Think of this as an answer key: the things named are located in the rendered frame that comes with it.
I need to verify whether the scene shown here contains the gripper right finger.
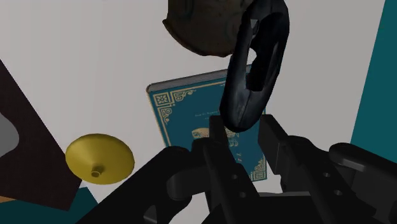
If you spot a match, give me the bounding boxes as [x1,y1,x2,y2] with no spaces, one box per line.
[258,114,397,224]

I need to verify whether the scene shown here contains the yellow cone-shaped object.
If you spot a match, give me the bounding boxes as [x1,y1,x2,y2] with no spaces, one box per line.
[65,133,136,186]

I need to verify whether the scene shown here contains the black loop-shaped object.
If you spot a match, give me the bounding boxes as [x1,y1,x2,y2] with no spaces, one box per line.
[219,0,291,134]

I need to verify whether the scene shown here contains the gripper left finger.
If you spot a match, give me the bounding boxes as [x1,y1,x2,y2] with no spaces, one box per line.
[76,115,260,224]

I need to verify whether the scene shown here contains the dark brown lumpy object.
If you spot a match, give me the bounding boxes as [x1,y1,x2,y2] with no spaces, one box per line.
[162,0,258,58]

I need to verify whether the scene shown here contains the teal book with gold ornament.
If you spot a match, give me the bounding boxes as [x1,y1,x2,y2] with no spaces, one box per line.
[145,64,268,182]

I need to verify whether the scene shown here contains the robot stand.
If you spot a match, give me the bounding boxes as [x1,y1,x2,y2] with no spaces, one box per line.
[0,59,83,212]

